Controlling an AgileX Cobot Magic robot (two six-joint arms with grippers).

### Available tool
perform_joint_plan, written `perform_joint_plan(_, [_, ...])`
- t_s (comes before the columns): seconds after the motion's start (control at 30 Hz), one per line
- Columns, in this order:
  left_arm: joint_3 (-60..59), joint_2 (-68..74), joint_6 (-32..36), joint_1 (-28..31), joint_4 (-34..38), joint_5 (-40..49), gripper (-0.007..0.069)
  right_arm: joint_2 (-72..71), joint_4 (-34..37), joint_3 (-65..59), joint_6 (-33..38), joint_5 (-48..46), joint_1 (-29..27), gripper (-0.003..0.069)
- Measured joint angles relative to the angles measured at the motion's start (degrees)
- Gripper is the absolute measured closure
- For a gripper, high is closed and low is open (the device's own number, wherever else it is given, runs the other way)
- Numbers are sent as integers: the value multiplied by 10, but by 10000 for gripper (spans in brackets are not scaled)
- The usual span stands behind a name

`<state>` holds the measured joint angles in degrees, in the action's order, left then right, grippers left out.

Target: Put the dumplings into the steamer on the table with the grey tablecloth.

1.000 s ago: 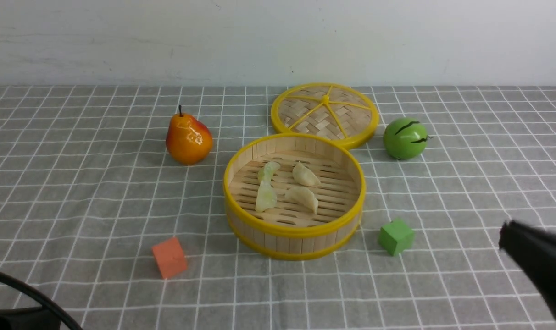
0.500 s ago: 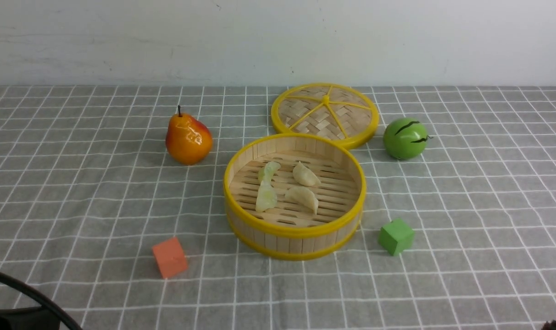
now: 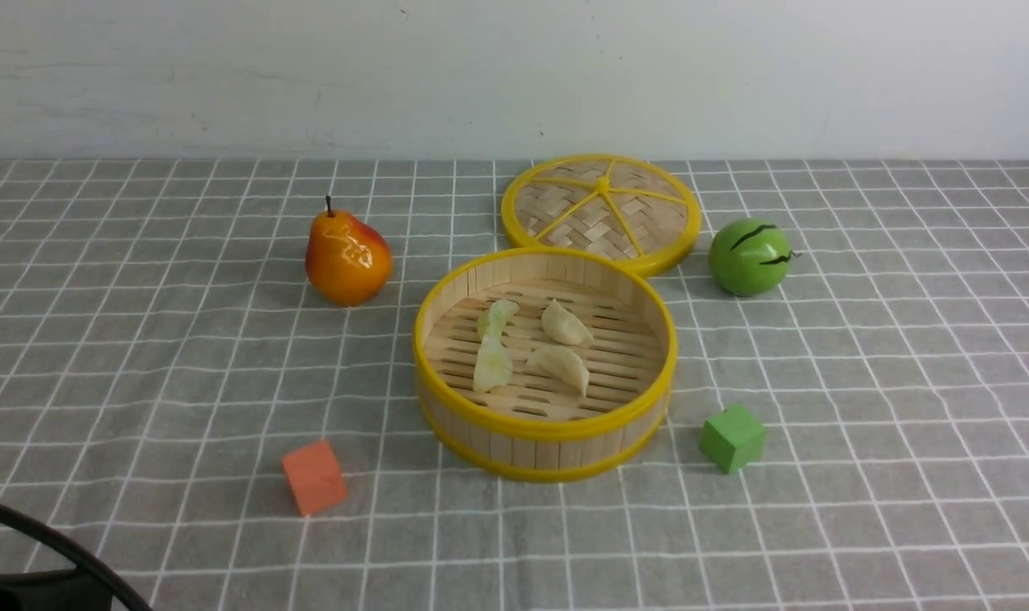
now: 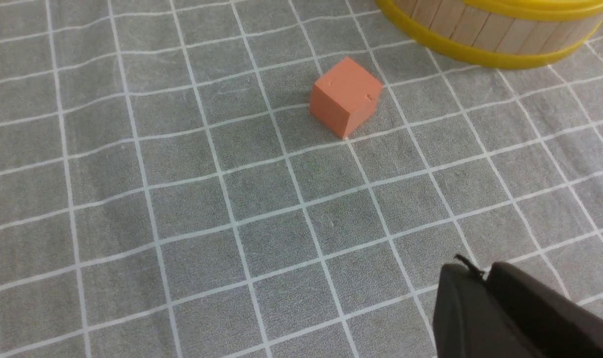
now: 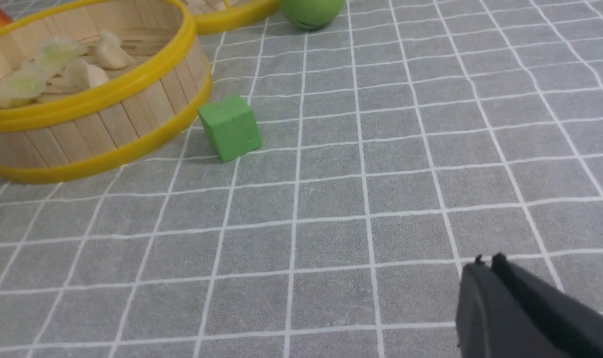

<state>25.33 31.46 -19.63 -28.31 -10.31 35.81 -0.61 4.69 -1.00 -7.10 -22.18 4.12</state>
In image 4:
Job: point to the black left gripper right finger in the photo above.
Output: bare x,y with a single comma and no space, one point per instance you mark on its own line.
556,326

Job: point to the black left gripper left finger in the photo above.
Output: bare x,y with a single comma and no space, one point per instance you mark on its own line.
469,323

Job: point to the bamboo steamer tray yellow rim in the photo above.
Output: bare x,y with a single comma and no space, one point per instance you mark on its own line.
502,34

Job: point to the orange cube block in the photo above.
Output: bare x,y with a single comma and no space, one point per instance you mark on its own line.
345,97

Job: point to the grey checked tablecloth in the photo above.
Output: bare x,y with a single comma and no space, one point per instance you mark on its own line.
165,191

